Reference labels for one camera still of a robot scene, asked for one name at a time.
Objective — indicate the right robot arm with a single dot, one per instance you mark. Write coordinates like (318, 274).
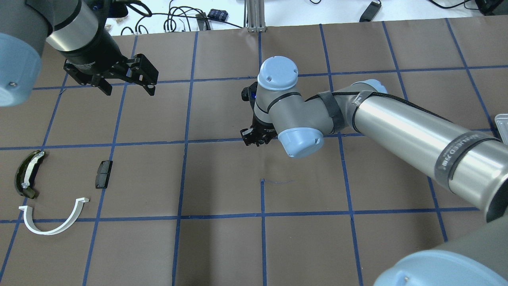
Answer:
(470, 164)

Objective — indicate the aluminium frame post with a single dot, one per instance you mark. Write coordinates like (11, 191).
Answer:
(255, 16)

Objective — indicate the dark brake shoe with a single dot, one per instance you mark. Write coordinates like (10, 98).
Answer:
(24, 180)

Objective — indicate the white curved plastic part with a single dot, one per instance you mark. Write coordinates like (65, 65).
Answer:
(30, 223)

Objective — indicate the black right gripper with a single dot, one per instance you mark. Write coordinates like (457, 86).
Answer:
(260, 129)

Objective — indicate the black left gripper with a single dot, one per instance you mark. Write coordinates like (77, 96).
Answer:
(96, 51)

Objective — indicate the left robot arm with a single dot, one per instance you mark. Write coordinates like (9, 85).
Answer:
(76, 29)

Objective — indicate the black power adapter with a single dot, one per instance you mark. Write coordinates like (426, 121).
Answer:
(371, 11)

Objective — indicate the ribbed metal tray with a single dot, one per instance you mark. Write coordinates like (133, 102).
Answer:
(501, 122)

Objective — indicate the black brake pad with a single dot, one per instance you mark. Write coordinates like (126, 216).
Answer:
(103, 174)

